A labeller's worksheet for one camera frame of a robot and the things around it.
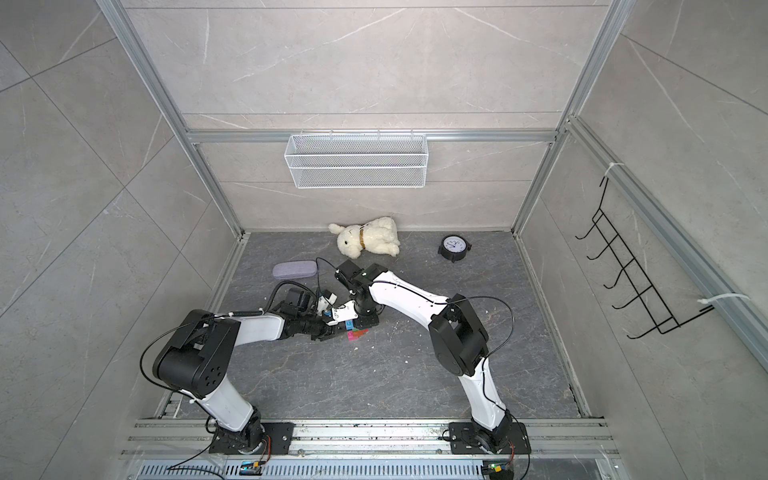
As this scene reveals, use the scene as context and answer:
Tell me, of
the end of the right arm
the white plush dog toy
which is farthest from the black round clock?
the end of the right arm

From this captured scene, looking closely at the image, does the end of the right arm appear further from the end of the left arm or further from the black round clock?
the black round clock

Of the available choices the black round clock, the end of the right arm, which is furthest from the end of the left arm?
the black round clock

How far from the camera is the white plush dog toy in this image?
1091 mm

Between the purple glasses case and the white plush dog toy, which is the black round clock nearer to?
the white plush dog toy

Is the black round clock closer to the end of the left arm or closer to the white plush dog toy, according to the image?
the white plush dog toy

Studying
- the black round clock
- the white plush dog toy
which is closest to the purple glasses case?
the white plush dog toy

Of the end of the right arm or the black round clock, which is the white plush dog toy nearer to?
the black round clock
